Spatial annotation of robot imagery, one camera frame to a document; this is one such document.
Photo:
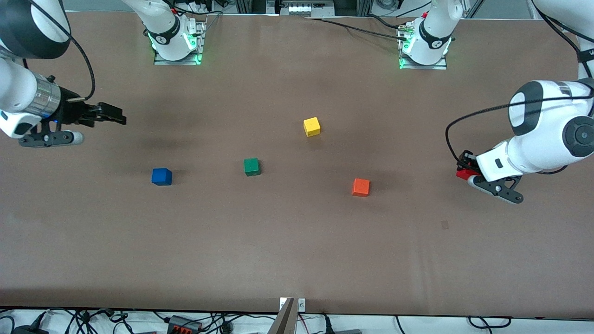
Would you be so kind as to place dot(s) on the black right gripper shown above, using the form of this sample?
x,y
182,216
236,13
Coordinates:
x,y
71,112

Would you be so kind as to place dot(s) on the red wooden cube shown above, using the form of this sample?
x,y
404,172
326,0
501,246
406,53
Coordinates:
x,y
464,175

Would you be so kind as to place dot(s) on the blue wooden cube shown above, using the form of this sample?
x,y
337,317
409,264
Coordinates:
x,y
161,176

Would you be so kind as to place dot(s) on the orange wooden cube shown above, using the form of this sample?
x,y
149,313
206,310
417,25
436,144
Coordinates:
x,y
361,187

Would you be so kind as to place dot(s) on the green wooden cube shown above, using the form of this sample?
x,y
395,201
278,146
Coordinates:
x,y
252,167

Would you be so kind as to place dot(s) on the yellow wooden cube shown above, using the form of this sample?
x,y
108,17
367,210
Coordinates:
x,y
312,126

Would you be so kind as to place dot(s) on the black plug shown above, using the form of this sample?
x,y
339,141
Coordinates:
x,y
327,327

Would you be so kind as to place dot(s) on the grey device white connectors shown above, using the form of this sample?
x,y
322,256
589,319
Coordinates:
x,y
301,9

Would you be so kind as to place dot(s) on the black power strip orange switches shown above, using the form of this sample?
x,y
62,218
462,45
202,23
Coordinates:
x,y
183,324

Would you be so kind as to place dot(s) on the black power adapter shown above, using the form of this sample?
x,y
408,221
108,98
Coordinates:
x,y
28,330

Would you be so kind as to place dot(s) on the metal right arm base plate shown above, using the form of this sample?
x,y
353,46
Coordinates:
x,y
176,62

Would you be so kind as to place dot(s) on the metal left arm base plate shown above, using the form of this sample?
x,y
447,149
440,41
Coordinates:
x,y
424,67

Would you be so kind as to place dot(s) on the white post mounting bracket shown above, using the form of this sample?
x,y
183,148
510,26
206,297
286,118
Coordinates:
x,y
301,304

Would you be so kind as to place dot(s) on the grey metal camera post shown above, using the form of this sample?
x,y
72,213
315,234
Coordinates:
x,y
285,320

